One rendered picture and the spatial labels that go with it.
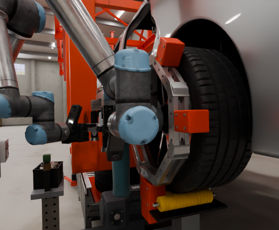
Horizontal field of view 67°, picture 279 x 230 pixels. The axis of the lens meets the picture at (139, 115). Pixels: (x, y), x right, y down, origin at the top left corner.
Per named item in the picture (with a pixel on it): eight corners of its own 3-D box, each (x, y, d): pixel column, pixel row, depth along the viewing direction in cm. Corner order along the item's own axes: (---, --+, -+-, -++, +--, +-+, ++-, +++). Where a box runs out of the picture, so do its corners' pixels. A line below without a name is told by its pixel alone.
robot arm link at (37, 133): (37, 122, 72) (38, 147, 72) (62, 120, 81) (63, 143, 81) (22, 122, 75) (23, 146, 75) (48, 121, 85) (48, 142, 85)
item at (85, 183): (98, 219, 143) (97, 186, 143) (84, 222, 140) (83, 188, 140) (77, 154, 376) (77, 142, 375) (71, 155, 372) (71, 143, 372)
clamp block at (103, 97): (129, 107, 73) (129, 91, 73) (103, 107, 70) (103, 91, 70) (125, 107, 78) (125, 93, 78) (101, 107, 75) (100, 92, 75)
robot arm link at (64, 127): (48, 122, 85) (63, 122, 81) (57, 122, 89) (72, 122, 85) (49, 141, 85) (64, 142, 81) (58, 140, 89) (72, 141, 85)
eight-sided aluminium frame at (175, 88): (192, 199, 72) (188, 40, 72) (174, 202, 70) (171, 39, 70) (139, 164, 124) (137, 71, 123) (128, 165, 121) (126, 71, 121)
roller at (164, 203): (218, 203, 91) (218, 190, 91) (156, 215, 81) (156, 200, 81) (209, 198, 97) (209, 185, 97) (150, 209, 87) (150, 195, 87)
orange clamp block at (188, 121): (193, 130, 73) (210, 132, 64) (173, 131, 70) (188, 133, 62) (193, 110, 73) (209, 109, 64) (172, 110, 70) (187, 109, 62)
